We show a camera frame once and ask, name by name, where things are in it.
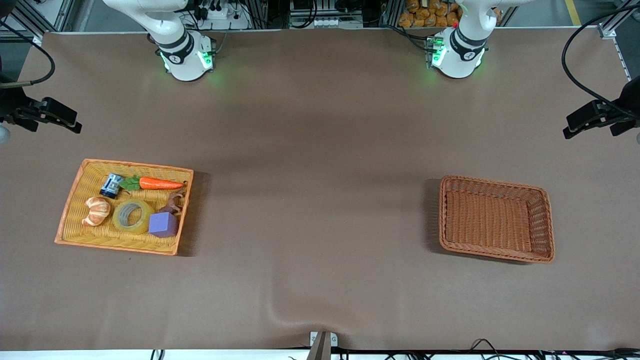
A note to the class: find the small white power strip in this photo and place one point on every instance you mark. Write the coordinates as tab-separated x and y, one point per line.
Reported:
329	22

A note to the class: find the small blue can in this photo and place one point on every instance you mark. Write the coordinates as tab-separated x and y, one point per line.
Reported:
111	186

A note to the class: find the brown wicker basket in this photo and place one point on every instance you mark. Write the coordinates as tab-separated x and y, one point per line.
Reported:
490	220

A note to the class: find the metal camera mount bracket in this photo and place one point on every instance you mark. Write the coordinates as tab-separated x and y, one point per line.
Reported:
322	344

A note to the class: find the white power strip with plugs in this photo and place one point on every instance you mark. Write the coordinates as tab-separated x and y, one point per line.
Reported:
222	15

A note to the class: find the yellow wicker tray orange rim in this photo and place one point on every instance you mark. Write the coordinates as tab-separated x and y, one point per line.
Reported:
82	235

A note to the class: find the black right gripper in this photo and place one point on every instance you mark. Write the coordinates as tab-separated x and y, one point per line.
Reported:
14	106

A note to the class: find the pile of orange bread toys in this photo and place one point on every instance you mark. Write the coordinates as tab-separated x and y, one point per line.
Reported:
430	12

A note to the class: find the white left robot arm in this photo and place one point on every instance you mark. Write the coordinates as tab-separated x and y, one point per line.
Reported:
462	50

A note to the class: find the toy croissant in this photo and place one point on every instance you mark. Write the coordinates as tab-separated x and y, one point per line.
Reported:
96	211

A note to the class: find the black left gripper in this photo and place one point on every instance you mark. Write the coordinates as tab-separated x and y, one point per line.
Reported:
626	104

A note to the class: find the aluminium frame profile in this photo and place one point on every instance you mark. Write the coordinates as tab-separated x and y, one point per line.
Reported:
25	17
616	20

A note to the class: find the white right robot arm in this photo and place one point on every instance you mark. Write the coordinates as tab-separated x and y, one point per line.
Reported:
182	52

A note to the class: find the orange toy carrot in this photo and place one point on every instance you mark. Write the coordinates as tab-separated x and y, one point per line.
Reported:
156	183

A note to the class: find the yellow packing tape roll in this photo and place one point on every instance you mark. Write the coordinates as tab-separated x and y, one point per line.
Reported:
120	223

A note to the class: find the purple cube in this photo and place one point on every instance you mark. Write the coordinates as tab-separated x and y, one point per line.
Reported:
162	225

